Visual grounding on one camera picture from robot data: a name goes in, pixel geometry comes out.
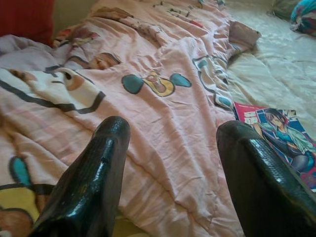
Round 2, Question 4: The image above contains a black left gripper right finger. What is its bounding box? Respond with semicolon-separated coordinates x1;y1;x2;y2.
216;120;316;237

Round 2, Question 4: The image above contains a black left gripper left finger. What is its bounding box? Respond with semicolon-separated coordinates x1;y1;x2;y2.
29;115;131;237

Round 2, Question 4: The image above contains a colourful manga comic book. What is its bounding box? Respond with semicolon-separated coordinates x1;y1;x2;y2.
233;101;316;194

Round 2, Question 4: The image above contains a pink cartoon print blanket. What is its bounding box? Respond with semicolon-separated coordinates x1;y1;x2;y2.
0;0;262;237

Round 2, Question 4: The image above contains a bed with beige floral sheet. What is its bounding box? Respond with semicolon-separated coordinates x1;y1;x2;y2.
214;0;316;139

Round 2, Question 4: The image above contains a red sofa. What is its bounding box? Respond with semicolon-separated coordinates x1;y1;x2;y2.
0;0;55;48

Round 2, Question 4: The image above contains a blue red striped shield pillow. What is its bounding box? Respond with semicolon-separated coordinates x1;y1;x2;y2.
289;0;316;38

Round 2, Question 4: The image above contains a beige floral pillow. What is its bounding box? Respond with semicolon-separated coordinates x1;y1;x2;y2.
268;0;302;21

